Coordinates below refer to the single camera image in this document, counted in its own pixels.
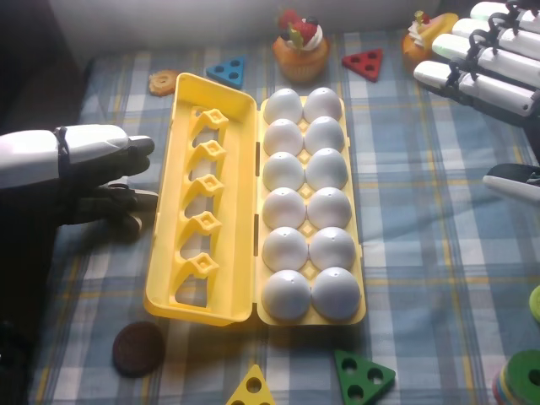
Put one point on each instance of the toy cupcake with strawberries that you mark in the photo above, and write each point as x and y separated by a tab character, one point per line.
300	55

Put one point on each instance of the green triangle block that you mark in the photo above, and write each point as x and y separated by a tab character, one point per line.
358	379

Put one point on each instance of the yellow triangle block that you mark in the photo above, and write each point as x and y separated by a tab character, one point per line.
249	396

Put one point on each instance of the red triangle block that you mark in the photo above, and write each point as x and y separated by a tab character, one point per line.
356	69

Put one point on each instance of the orange toy cake with cream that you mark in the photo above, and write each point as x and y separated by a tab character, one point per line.
415	46

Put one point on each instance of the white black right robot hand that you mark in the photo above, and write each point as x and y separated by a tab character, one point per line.
493	84

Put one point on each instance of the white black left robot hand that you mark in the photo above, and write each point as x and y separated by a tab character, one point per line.
34	156

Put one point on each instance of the yellow flower-shaped toy biscuit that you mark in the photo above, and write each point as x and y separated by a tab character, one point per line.
162	83

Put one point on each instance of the blue plaid tablecloth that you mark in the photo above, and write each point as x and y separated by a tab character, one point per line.
422	211

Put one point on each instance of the brown chocolate toy cookie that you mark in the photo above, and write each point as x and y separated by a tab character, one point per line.
138	349

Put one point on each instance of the blue triangle block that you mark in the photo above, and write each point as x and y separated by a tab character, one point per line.
225	77

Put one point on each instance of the yellow plastic egg carton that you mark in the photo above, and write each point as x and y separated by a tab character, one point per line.
211	295

